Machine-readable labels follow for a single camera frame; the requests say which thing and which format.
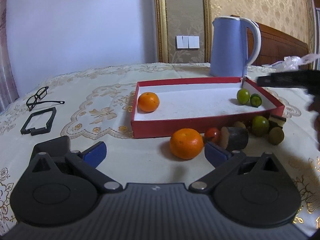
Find gold framed wall panel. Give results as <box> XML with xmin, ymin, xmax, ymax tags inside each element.
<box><xmin>153</xmin><ymin>0</ymin><xmax>212</xmax><ymax>63</ymax></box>

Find red cherry tomato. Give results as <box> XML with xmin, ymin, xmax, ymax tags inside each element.
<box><xmin>204</xmin><ymin>127</ymin><xmax>221</xmax><ymax>144</ymax></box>

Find clear plastic bag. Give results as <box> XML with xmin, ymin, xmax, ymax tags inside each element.
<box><xmin>275</xmin><ymin>54</ymin><xmax>320</xmax><ymax>72</ymax></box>

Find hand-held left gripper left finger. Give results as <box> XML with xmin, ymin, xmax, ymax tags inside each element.
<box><xmin>29</xmin><ymin>141</ymin><xmax>123</xmax><ymax>194</ymax></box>

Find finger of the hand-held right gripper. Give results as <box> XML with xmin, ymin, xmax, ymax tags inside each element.
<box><xmin>257</xmin><ymin>70</ymin><xmax>320</xmax><ymax>89</ymax></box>

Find black plastic frame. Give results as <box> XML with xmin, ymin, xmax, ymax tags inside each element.
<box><xmin>20</xmin><ymin>107</ymin><xmax>57</xmax><ymax>136</ymax></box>

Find dark eggplant piece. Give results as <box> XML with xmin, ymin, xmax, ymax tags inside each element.
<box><xmin>219</xmin><ymin>126</ymin><xmax>249</xmax><ymax>152</ymax></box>
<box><xmin>269</xmin><ymin>114</ymin><xmax>287</xmax><ymax>128</ymax></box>

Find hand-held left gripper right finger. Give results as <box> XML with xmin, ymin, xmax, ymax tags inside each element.
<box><xmin>189</xmin><ymin>141</ymin><xmax>288</xmax><ymax>194</ymax></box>

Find green cucumber piece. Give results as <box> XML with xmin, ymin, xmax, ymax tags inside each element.
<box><xmin>250</xmin><ymin>94</ymin><xmax>262</xmax><ymax>108</ymax></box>

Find red cardboard box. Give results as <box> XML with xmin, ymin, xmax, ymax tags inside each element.
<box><xmin>131</xmin><ymin>76</ymin><xmax>285</xmax><ymax>139</ymax></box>

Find orange mandarin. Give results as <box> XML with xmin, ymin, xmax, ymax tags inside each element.
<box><xmin>138</xmin><ymin>92</ymin><xmax>160</xmax><ymax>113</ymax></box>
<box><xmin>170</xmin><ymin>128</ymin><xmax>204</xmax><ymax>160</ymax></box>

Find black eyeglasses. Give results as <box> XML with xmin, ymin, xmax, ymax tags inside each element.
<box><xmin>26</xmin><ymin>86</ymin><xmax>65</xmax><ymax>112</ymax></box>

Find brown wooden headboard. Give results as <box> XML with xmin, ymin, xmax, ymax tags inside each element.
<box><xmin>230</xmin><ymin>15</ymin><xmax>310</xmax><ymax>67</ymax></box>

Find blue electric kettle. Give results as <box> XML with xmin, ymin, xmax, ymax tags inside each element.
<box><xmin>209</xmin><ymin>16</ymin><xmax>262</xmax><ymax>78</ymax></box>

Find white wall switch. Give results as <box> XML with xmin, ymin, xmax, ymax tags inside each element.
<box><xmin>188</xmin><ymin>36</ymin><xmax>200</xmax><ymax>49</ymax></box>
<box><xmin>176</xmin><ymin>36</ymin><xmax>189</xmax><ymax>49</ymax></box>

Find pink curtain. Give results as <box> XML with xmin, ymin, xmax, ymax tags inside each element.
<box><xmin>0</xmin><ymin>0</ymin><xmax>20</xmax><ymax>112</ymax></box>

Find green tomato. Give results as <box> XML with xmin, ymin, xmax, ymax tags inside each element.
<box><xmin>237</xmin><ymin>89</ymin><xmax>251</xmax><ymax>105</ymax></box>
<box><xmin>251</xmin><ymin>116</ymin><xmax>270</xmax><ymax>137</ymax></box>

